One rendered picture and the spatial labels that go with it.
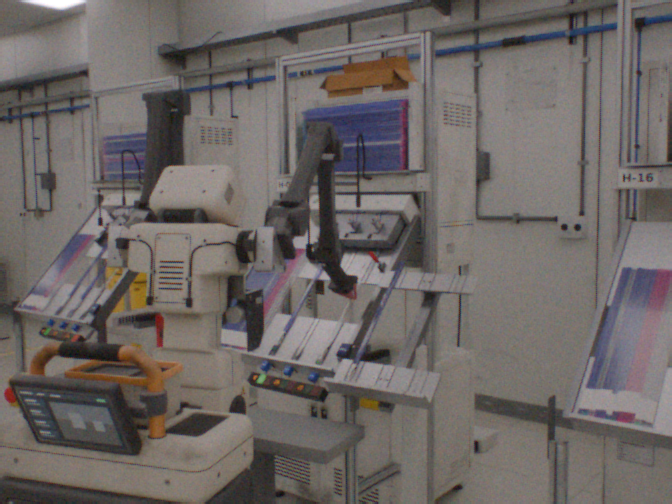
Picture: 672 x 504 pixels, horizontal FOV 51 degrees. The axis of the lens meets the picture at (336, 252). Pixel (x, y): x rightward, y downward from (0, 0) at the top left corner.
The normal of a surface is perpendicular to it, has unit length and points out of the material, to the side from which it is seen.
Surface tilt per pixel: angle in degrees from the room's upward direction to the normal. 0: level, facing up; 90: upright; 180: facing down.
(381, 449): 90
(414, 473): 90
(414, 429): 90
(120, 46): 90
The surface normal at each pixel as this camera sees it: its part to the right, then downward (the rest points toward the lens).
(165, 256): -0.33, -0.05
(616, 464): -0.62, 0.07
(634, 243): -0.44, -0.66
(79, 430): -0.29, 0.50
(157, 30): 0.78, 0.04
